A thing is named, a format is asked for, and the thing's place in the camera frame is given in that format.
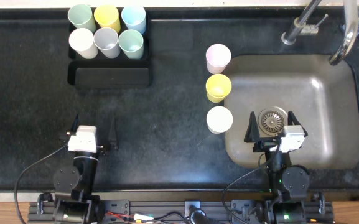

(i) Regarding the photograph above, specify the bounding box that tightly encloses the steel tap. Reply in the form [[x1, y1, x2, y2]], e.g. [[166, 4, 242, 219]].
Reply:
[[281, 0, 359, 66]]

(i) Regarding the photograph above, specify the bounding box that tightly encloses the white cup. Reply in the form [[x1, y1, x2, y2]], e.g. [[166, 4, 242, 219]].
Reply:
[[68, 27, 99, 60], [206, 106, 234, 135]]

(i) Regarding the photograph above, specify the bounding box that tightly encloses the pink cup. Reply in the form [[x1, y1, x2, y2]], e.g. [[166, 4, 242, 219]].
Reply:
[[205, 43, 232, 75]]

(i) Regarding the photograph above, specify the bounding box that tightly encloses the mounting rail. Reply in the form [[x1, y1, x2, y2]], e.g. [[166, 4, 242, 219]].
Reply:
[[28, 192, 335, 224]]

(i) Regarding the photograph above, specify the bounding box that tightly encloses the green cup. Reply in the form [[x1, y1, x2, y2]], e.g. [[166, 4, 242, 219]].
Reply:
[[67, 3, 96, 33], [118, 29, 145, 60]]

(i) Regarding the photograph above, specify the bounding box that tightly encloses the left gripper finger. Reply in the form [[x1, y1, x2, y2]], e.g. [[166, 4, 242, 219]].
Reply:
[[69, 113, 80, 133], [108, 114, 119, 151]]

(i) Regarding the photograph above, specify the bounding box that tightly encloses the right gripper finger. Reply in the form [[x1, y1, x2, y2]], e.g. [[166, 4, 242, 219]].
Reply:
[[243, 111, 261, 143], [287, 111, 308, 138]]

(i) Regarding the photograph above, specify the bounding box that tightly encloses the grey cup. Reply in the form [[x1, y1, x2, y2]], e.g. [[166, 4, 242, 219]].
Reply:
[[93, 27, 121, 59]]

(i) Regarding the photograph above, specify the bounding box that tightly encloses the yellow cup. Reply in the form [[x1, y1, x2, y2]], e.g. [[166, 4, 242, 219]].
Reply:
[[93, 4, 121, 34], [205, 73, 233, 104]]

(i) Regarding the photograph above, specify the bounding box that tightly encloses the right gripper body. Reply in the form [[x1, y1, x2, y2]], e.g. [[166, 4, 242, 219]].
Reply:
[[253, 139, 281, 153]]

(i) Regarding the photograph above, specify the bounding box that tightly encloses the steel sink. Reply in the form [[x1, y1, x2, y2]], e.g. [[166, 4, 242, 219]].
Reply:
[[223, 54, 359, 170]]

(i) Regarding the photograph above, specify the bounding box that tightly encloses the blue cup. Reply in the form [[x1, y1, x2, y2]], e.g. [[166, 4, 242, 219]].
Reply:
[[121, 5, 147, 35]]

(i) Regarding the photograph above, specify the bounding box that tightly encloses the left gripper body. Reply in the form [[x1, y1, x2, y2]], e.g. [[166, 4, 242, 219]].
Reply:
[[96, 143, 110, 156]]

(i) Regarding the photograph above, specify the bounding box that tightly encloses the black tray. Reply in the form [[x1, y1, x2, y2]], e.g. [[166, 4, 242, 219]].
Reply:
[[67, 7, 151, 88]]

